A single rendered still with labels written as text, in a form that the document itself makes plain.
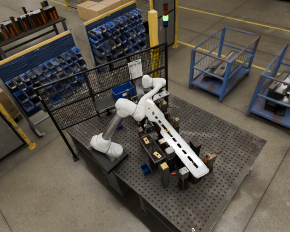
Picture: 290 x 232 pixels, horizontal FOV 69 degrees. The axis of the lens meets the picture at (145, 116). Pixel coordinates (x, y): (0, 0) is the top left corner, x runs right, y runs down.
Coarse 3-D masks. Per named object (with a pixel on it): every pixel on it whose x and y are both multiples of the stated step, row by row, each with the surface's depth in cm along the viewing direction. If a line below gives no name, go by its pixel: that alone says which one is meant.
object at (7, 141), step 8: (0, 104) 317; (0, 120) 331; (0, 128) 337; (8, 128) 346; (16, 128) 353; (0, 136) 344; (8, 136) 354; (16, 136) 363; (24, 136) 372; (0, 144) 350; (8, 144) 360; (16, 144) 370; (24, 144) 381; (32, 144) 391; (0, 152) 357; (8, 152) 367; (0, 160) 361
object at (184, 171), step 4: (184, 168) 221; (184, 172) 218; (188, 172) 220; (180, 176) 223; (184, 176) 221; (180, 180) 231; (184, 180) 230; (180, 184) 235; (184, 184) 236; (180, 188) 241; (184, 188) 243
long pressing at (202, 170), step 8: (152, 104) 300; (160, 112) 288; (152, 120) 279; (160, 120) 278; (168, 136) 259; (176, 136) 258; (176, 144) 250; (184, 144) 249; (176, 152) 242; (192, 152) 240; (184, 160) 234; (192, 160) 234; (200, 160) 233; (192, 168) 226; (200, 168) 226; (208, 168) 225; (200, 176) 220
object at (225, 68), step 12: (240, 48) 462; (192, 60) 420; (216, 60) 466; (228, 60) 444; (252, 60) 455; (192, 72) 440; (204, 72) 416; (216, 72) 421; (228, 72) 379; (240, 72) 469; (204, 84) 451; (216, 84) 448; (228, 84) 445
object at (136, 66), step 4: (136, 60) 302; (140, 60) 306; (128, 64) 300; (132, 64) 303; (136, 64) 307; (140, 64) 310; (128, 68) 304; (132, 68) 307; (136, 68) 311; (140, 68) 314; (132, 72) 312; (136, 72) 316; (140, 72) 319; (132, 76) 317; (136, 76) 320; (140, 76) 324
